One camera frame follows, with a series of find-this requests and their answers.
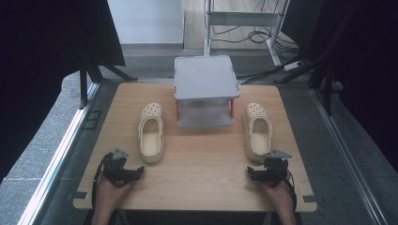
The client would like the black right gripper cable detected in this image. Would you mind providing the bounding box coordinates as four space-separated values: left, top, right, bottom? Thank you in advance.
275 167 299 215

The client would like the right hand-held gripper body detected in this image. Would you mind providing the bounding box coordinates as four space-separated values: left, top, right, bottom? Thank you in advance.
262 149 294 188

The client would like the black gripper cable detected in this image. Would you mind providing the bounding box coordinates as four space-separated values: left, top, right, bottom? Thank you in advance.
91 152 115 210
275 167 299 215

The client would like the black tripod stand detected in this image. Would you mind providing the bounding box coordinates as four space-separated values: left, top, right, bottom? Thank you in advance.
272 51 335 117
78 53 139 111

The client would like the white power strip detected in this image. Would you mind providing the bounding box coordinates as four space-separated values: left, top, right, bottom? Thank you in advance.
283 60 303 71

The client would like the cream clog shoe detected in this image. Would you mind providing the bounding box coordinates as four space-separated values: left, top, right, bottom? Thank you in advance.
138 102 166 164
241 102 273 164

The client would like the aluminium floor rail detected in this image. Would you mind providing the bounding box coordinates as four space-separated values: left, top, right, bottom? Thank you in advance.
309 88 390 225
17 82 101 225

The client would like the tangle of black floor cables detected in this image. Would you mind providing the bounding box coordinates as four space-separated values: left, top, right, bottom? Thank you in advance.
209 23 299 54

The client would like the white metal stand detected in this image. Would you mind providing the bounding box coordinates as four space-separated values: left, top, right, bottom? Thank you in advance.
203 0 291 68

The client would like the black curtain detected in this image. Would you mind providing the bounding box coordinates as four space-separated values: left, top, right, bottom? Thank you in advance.
0 0 127 186
280 0 398 173

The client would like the person's right hand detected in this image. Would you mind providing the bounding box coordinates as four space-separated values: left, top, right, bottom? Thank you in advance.
260 179 296 211

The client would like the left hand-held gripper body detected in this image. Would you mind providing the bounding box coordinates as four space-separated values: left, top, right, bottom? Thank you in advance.
100 148 135 188

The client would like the person's left hand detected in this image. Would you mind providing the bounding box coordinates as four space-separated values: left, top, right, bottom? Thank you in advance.
94 174 133 211

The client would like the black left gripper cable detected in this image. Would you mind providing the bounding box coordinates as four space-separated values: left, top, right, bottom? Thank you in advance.
91 152 115 210

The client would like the grey two-tier shoe rack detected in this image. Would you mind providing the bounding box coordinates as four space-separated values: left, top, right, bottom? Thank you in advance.
173 54 241 128

